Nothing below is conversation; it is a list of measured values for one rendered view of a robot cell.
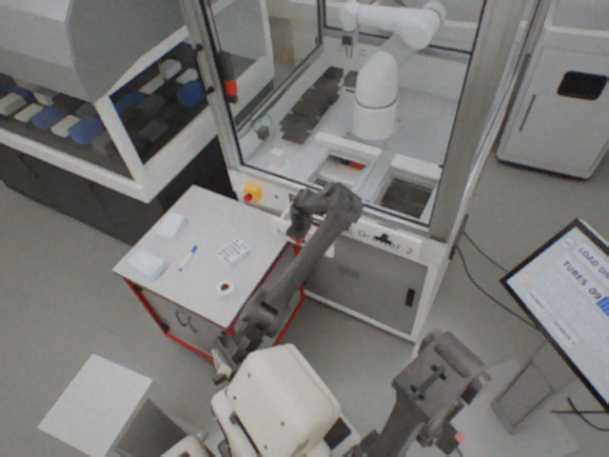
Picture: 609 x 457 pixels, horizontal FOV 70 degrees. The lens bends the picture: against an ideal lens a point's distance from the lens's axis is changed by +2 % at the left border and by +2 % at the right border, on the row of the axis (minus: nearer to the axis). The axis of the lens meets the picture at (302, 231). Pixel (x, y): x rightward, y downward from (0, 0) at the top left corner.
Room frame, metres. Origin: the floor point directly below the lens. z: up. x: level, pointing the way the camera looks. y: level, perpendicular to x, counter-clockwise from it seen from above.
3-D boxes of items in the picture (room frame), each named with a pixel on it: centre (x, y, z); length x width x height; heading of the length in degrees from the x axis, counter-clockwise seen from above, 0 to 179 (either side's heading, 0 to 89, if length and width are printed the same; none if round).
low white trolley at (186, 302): (1.20, 0.43, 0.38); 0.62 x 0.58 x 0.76; 56
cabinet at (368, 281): (1.59, -0.39, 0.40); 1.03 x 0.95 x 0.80; 56
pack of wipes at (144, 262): (1.13, 0.69, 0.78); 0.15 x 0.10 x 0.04; 51
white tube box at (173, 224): (1.32, 0.59, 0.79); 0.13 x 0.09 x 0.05; 160
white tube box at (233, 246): (1.14, 0.31, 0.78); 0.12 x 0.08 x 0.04; 128
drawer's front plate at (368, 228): (1.04, -0.34, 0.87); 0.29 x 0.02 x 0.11; 56
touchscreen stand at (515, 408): (0.52, -0.83, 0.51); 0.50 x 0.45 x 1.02; 105
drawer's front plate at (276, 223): (1.10, 0.00, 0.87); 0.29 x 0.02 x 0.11; 56
